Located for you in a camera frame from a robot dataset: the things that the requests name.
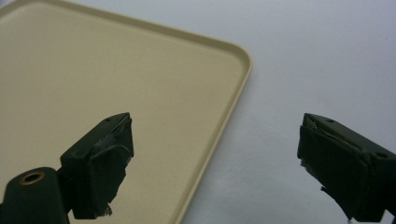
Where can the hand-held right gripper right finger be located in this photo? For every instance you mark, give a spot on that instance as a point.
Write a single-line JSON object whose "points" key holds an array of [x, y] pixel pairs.
{"points": [[345, 168]]}

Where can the beige plastic tray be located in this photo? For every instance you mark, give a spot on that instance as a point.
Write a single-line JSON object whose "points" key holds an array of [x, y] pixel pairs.
{"points": [[118, 93]]}

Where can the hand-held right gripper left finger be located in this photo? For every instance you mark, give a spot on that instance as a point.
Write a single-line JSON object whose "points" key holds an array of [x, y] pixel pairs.
{"points": [[93, 161]]}

